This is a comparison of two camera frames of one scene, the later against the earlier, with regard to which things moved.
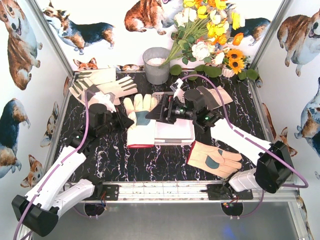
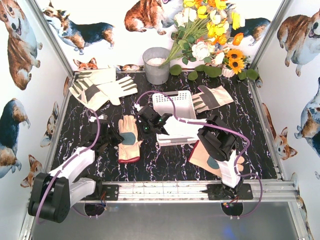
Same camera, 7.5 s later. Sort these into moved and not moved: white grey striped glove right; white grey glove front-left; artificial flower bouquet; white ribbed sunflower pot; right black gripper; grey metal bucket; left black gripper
Moved: left black gripper; right black gripper
Not moved: grey metal bucket; white grey striped glove right; white ribbed sunflower pot; white grey glove front-left; artificial flower bouquet
